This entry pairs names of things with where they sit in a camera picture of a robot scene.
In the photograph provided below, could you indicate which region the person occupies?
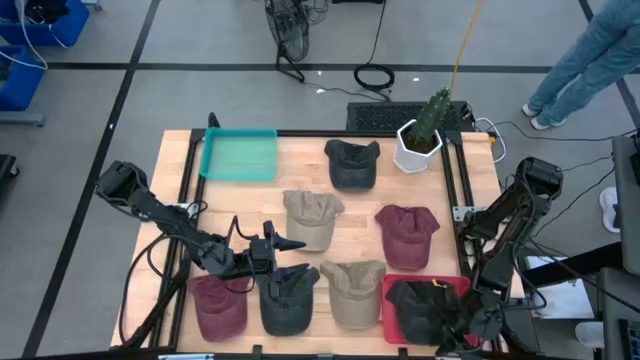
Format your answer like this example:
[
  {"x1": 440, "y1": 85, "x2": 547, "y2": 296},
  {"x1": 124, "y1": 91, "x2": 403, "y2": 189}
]
[{"x1": 521, "y1": 0, "x2": 640, "y2": 132}]

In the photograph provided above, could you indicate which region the white hexagonal plant pot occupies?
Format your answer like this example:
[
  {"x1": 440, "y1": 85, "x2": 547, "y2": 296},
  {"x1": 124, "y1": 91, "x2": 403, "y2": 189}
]
[{"x1": 392, "y1": 118, "x2": 444, "y2": 175}]

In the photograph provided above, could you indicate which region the white thin cable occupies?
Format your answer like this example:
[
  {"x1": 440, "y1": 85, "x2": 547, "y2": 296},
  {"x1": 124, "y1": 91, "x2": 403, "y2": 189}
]
[{"x1": 14, "y1": 0, "x2": 69, "y2": 71}]

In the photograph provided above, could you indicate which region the long black floor cable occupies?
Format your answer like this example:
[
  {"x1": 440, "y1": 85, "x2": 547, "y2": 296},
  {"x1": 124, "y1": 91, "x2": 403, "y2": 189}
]
[{"x1": 487, "y1": 121, "x2": 640, "y2": 144}]

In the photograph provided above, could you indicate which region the small blue bin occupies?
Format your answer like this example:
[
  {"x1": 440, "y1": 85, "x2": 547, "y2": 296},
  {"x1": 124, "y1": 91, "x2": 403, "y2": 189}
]
[{"x1": 0, "y1": 45, "x2": 47, "y2": 112}]

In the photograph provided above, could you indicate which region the black floor fan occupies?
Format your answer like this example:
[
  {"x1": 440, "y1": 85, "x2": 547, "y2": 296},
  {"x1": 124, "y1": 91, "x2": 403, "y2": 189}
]
[{"x1": 263, "y1": 0, "x2": 311, "y2": 84}]

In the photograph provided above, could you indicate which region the white cup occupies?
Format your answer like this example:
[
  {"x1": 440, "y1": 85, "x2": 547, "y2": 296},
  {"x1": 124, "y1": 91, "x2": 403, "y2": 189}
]
[{"x1": 574, "y1": 321, "x2": 606, "y2": 347}]

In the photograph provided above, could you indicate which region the thick black table cable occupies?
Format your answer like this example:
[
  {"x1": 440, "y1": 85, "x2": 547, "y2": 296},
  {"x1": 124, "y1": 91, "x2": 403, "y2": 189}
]
[{"x1": 118, "y1": 232, "x2": 174, "y2": 346}]

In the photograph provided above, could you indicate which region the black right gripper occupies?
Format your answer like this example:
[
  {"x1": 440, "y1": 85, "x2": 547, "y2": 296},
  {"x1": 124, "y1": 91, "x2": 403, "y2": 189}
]
[{"x1": 437, "y1": 294, "x2": 505, "y2": 354}]

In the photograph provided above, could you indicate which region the beige baseball cap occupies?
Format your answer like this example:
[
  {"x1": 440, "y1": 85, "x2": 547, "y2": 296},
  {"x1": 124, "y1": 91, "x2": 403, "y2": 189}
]
[
  {"x1": 282, "y1": 188, "x2": 346, "y2": 253},
  {"x1": 319, "y1": 259, "x2": 389, "y2": 331}
]

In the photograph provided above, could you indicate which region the black item in bin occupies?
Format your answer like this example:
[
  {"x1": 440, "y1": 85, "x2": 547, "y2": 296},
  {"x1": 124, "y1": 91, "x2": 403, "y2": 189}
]
[{"x1": 23, "y1": 0, "x2": 71, "y2": 25}]

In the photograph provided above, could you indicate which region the yellow hanging strap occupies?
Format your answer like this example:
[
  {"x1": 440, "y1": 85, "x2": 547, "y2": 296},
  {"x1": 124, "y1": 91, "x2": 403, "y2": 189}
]
[{"x1": 448, "y1": 0, "x2": 485, "y2": 99}]

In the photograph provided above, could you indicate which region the grey base plate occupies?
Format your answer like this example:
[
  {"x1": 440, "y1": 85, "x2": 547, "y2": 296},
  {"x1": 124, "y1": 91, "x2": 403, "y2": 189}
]
[{"x1": 0, "y1": 110, "x2": 47, "y2": 127}]

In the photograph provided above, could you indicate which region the large blue bin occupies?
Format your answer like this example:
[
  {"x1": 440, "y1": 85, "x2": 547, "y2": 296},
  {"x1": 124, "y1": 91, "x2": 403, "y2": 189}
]
[{"x1": 0, "y1": 0, "x2": 91, "y2": 49}]

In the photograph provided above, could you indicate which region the teal plastic tray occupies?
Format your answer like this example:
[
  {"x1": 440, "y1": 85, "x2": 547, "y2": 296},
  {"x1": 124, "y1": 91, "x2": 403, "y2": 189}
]
[{"x1": 198, "y1": 127, "x2": 279, "y2": 183}]

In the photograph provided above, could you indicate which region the black metal table frame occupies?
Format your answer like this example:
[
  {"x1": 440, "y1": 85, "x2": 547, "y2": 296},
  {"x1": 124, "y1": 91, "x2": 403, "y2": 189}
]
[{"x1": 117, "y1": 112, "x2": 531, "y2": 359}]

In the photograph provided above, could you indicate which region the person's foot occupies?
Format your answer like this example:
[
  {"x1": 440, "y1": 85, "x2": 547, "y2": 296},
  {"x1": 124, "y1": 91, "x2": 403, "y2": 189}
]
[{"x1": 598, "y1": 186, "x2": 622, "y2": 235}]

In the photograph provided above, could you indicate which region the grey desk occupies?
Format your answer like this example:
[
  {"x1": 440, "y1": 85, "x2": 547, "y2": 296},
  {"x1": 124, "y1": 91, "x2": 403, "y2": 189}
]
[{"x1": 612, "y1": 133, "x2": 640, "y2": 277}]

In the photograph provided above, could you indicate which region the wavy black floor cable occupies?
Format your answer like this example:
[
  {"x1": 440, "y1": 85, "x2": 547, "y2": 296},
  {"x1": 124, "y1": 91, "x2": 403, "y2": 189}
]
[{"x1": 559, "y1": 155, "x2": 616, "y2": 174}]

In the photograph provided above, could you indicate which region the black baseball cap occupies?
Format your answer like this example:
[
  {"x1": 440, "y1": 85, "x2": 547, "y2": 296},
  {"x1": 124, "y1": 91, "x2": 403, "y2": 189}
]
[
  {"x1": 384, "y1": 278, "x2": 474, "y2": 347},
  {"x1": 323, "y1": 138, "x2": 381, "y2": 192},
  {"x1": 257, "y1": 263, "x2": 321, "y2": 337}
]

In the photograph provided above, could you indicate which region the grey cabinet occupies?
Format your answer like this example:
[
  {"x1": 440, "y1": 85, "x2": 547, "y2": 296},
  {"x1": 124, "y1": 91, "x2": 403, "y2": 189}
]
[{"x1": 597, "y1": 267, "x2": 640, "y2": 360}]

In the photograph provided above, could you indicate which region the maroon baseball cap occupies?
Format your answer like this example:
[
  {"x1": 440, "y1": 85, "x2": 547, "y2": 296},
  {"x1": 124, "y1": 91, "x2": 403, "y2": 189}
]
[
  {"x1": 374, "y1": 203, "x2": 441, "y2": 271},
  {"x1": 186, "y1": 273, "x2": 251, "y2": 344}
]

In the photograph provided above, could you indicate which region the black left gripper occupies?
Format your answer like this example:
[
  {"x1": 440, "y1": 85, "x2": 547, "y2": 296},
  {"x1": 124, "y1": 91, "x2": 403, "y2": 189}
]
[{"x1": 247, "y1": 219, "x2": 312, "y2": 277}]

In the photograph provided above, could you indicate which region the black perforated computer case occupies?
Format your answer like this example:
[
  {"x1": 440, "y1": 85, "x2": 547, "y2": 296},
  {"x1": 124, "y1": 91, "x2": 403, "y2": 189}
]
[{"x1": 345, "y1": 101, "x2": 475, "y2": 134}]

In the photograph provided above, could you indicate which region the red plastic tray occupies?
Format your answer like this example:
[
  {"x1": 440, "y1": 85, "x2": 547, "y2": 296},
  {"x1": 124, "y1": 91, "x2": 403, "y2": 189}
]
[{"x1": 380, "y1": 273, "x2": 481, "y2": 346}]

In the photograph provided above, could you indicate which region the green cactus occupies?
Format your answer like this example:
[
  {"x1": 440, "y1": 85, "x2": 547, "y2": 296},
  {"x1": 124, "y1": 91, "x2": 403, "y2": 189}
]
[{"x1": 408, "y1": 87, "x2": 452, "y2": 146}]

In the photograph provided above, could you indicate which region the black diagonal beam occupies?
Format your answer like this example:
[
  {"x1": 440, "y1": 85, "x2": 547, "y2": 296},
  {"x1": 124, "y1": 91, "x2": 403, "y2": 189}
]
[{"x1": 519, "y1": 242, "x2": 624, "y2": 292}]

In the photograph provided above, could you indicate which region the straight black floor cable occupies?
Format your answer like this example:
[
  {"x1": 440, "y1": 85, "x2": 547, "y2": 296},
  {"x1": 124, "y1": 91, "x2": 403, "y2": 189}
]
[{"x1": 367, "y1": 0, "x2": 387, "y2": 66}]

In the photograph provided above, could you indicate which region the coiled black cable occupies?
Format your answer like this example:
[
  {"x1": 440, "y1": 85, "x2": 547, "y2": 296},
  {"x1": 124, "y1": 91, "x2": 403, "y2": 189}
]
[{"x1": 353, "y1": 63, "x2": 396, "y2": 93}]

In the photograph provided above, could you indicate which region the dark keyboard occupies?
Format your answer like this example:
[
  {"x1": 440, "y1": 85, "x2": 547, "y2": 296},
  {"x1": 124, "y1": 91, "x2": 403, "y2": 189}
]
[{"x1": 618, "y1": 318, "x2": 640, "y2": 360}]

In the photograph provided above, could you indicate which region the white looped cable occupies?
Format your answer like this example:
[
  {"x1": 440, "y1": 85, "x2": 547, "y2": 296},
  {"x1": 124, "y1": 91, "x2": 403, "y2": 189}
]
[{"x1": 474, "y1": 117, "x2": 508, "y2": 165}]

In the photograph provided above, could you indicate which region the white paper sheet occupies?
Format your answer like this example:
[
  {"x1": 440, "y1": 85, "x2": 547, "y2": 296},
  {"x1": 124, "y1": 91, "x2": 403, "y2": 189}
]
[{"x1": 524, "y1": 254, "x2": 597, "y2": 321}]

